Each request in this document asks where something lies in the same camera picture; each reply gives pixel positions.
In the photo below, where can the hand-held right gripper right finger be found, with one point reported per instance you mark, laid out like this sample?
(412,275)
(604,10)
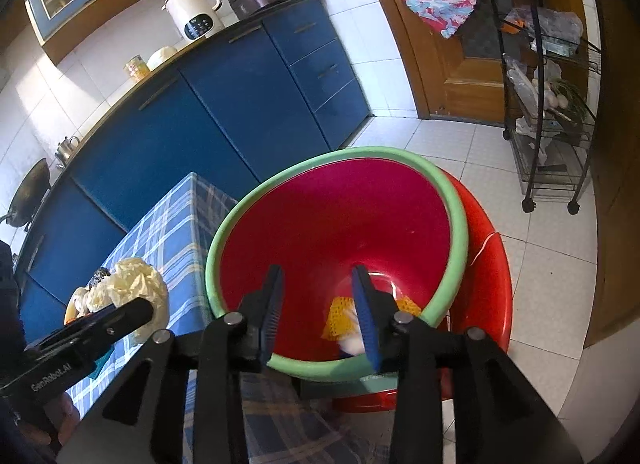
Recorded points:
(366,321)

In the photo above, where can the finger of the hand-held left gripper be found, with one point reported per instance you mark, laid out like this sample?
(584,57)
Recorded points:
(122,319)

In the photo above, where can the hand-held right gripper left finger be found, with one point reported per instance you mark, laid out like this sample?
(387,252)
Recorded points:
(270,316)

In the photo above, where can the white tissue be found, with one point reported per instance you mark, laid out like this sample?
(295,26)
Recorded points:
(352,341)

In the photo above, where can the yellow mesh bag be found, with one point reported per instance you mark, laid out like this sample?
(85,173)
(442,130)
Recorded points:
(340,314)

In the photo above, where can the white and green medicine box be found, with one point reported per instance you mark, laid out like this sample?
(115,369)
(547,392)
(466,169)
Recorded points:
(104,361)

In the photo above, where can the steel wool scrubber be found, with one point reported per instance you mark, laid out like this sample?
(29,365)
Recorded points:
(100,278)

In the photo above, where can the red basin with green rim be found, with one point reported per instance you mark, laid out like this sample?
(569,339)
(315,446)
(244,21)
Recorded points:
(325,224)

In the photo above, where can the person's left hand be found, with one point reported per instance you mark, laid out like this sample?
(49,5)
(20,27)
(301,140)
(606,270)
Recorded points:
(65,419)

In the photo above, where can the small cream plastic bag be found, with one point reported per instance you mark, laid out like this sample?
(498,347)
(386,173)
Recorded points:
(97,299)

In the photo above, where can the yellow banana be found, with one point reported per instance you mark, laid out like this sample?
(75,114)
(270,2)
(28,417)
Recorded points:
(72,306)

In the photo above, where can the blue plaid tablecloth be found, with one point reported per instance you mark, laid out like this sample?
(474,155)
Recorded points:
(165,229)

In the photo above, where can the red plastic stool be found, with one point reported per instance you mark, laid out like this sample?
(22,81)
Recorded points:
(490,284)

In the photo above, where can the black wok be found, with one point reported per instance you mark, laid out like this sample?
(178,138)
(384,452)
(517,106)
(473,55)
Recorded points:
(27,194)

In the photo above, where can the steel teapot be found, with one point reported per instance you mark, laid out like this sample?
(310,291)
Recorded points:
(66,149)

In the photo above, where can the blue kitchen base cabinet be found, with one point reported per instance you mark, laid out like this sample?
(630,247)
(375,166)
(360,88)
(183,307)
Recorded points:
(200,118)

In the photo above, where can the yellow tin can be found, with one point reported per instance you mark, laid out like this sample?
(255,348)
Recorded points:
(136,67)

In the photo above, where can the wooden door with glass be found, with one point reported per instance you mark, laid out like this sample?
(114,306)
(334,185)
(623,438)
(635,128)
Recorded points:
(450,73)

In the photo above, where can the white bowl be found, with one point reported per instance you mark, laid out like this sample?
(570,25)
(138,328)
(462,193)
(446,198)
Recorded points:
(161,57)

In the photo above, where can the brown wooden panel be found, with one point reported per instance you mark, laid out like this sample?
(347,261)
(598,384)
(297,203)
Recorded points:
(615,194)

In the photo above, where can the white plastic bag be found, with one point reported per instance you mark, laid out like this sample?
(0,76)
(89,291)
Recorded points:
(522,88)

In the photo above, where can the eggs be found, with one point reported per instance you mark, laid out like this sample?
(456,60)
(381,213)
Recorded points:
(552,98)

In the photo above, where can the white electric kettle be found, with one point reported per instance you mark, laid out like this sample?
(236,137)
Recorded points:
(192,11)

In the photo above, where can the dark rice cooker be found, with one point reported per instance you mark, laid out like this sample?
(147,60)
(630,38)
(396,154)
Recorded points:
(262,1)

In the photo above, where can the clear plastic bag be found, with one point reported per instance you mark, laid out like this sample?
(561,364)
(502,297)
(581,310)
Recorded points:
(550,28)

